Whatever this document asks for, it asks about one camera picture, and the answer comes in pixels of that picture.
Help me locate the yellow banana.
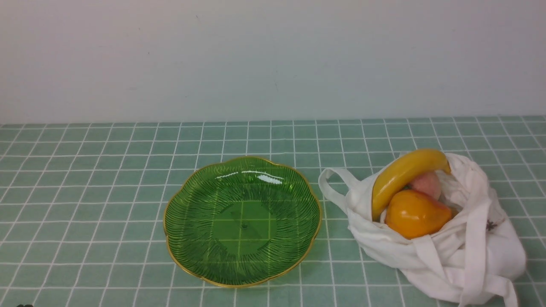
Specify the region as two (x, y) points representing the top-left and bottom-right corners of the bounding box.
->
(371, 148), (452, 221)

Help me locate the orange pear-shaped fruit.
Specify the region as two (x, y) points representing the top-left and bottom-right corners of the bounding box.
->
(384, 190), (453, 240)

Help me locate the white cloth bag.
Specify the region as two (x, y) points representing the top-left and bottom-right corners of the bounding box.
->
(318, 152), (527, 307)

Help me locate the green glass plate gold rim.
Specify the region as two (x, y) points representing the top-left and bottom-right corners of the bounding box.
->
(163, 156), (323, 288)

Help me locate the pink peach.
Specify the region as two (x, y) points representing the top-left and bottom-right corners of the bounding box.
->
(408, 171), (442, 200)

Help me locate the green checkered tablecloth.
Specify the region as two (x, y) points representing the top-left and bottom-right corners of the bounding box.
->
(0, 116), (546, 307)

